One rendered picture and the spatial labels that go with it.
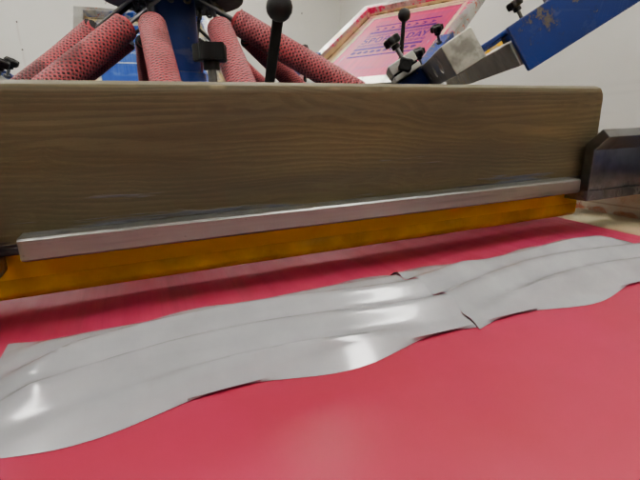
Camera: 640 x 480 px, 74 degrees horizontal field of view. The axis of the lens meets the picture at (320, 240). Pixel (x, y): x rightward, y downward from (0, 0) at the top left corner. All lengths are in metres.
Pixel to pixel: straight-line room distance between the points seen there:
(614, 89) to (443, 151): 2.28
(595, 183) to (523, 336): 0.21
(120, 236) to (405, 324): 0.13
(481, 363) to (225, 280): 0.14
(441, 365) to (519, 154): 0.20
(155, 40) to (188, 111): 0.61
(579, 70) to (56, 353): 2.60
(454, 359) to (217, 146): 0.15
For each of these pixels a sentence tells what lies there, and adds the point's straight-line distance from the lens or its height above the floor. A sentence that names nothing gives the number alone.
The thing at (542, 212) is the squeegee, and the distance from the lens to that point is 0.38.
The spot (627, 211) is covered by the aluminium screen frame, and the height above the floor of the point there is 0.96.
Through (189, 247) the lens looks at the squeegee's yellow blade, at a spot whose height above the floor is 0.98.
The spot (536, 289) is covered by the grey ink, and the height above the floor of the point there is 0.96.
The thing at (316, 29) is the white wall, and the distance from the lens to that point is 4.82.
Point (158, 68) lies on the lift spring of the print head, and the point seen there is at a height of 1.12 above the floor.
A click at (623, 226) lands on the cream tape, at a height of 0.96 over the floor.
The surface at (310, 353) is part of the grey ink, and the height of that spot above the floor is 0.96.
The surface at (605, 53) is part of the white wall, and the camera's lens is 2.60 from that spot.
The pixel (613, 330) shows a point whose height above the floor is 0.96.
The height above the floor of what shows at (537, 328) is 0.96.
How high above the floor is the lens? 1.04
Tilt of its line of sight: 16 degrees down
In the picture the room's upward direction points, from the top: 1 degrees counter-clockwise
